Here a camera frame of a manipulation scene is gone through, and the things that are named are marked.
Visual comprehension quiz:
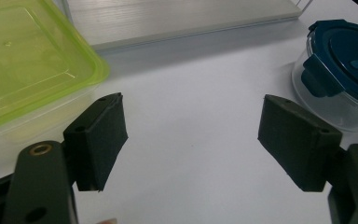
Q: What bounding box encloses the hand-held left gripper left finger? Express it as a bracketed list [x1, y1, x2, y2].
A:
[62, 91, 130, 192]

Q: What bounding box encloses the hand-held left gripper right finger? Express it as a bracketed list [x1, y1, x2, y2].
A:
[257, 94, 344, 193]

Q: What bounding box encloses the clear container with green lid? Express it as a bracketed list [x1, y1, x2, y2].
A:
[0, 0, 111, 146]

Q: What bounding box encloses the round glass container blue lid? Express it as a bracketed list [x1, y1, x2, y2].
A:
[291, 19, 358, 133]

